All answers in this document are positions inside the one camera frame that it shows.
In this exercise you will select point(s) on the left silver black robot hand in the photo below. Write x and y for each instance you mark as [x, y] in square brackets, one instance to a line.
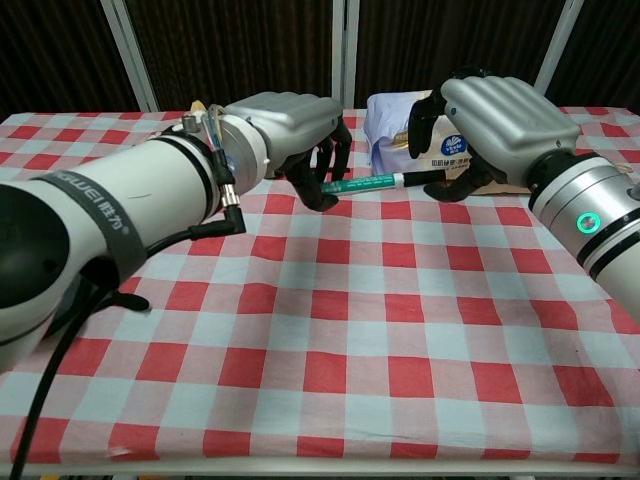
[290, 120]

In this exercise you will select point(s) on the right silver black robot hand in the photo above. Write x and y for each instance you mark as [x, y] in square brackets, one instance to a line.
[510, 120]

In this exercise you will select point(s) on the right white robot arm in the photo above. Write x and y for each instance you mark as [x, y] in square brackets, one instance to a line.
[600, 215]

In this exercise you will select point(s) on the red white checkered tablecloth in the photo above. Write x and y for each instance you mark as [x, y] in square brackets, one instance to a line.
[350, 310]

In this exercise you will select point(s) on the white blue tissue pack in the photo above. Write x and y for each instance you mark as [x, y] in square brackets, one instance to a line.
[387, 135]

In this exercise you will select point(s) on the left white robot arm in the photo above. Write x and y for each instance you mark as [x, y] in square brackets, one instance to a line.
[160, 185]

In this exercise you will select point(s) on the green white marker body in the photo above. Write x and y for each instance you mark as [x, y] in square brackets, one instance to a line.
[365, 183]

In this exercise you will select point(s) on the aluminium partition post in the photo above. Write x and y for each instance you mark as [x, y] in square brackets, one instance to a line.
[132, 60]
[346, 50]
[557, 45]

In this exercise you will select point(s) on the black marker cap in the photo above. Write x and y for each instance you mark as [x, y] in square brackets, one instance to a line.
[425, 178]

